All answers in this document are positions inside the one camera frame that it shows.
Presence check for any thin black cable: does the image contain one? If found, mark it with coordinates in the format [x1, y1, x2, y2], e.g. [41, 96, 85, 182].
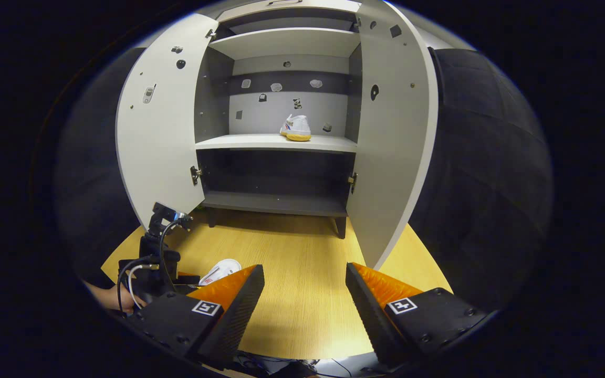
[117, 256, 154, 316]

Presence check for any white cable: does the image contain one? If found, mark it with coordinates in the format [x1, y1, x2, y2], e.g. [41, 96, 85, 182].
[127, 264, 159, 310]

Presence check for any white cabinet shelf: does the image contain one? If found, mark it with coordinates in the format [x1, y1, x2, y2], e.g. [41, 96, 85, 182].
[208, 27, 361, 60]
[195, 134, 358, 154]

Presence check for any white shoe cabinet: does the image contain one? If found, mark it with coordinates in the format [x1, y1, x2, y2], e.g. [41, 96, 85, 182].
[115, 0, 440, 271]

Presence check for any white canvas shoe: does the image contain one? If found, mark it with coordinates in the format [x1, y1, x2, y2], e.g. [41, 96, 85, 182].
[280, 114, 312, 142]
[199, 258, 242, 287]

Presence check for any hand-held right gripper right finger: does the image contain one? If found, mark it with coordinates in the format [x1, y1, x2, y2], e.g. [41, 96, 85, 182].
[346, 262, 487, 368]

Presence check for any grey cabinet bottom shelf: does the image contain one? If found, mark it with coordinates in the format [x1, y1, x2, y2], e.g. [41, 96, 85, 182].
[202, 191, 349, 217]

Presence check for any white cabinet door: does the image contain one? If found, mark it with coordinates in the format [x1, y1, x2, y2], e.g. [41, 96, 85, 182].
[115, 13, 220, 229]
[346, 0, 440, 271]

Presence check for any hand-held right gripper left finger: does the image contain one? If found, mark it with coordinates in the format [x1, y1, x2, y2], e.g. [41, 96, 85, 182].
[127, 264, 265, 370]

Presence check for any white cabinet drawer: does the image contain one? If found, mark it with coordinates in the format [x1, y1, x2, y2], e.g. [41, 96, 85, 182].
[217, 0, 362, 23]

